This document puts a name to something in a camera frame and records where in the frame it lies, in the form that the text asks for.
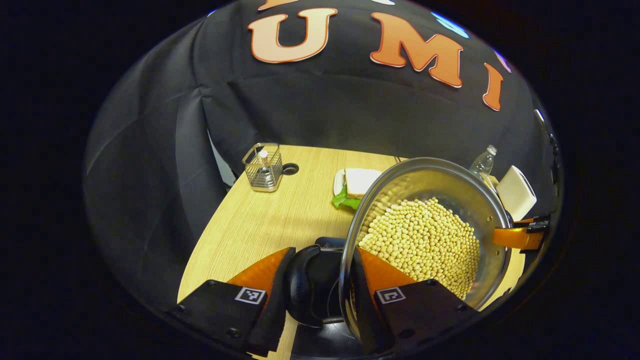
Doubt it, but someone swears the white toaster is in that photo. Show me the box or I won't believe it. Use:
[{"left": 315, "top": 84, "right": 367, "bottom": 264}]
[{"left": 496, "top": 165, "right": 537, "bottom": 222}]

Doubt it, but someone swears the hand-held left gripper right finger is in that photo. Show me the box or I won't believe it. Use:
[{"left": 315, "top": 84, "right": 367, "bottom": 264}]
[{"left": 350, "top": 246, "right": 483, "bottom": 357}]

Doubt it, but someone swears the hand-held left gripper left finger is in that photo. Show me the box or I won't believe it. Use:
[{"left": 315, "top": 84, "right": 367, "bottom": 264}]
[{"left": 167, "top": 246, "right": 297, "bottom": 358}]

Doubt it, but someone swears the black backdrop cloth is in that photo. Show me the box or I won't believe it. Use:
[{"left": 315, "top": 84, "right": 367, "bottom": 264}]
[{"left": 82, "top": 0, "right": 563, "bottom": 311}]

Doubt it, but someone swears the clear plastic water bottle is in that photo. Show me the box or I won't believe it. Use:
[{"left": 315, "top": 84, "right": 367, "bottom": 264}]
[{"left": 469, "top": 144, "right": 498, "bottom": 183}]

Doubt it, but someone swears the metal wire basket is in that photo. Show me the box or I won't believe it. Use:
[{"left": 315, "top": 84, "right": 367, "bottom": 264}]
[{"left": 242, "top": 142, "right": 284, "bottom": 193}]

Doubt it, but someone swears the pile of yellow soybeans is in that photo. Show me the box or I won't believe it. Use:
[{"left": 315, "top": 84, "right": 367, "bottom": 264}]
[{"left": 358, "top": 197, "right": 482, "bottom": 301}]

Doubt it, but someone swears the steel pot with black handle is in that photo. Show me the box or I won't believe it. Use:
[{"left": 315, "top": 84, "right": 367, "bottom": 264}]
[{"left": 287, "top": 157, "right": 513, "bottom": 346}]

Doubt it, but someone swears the sandwich with lettuce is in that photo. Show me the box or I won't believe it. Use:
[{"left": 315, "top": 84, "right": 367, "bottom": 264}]
[{"left": 332, "top": 168, "right": 382, "bottom": 210}]

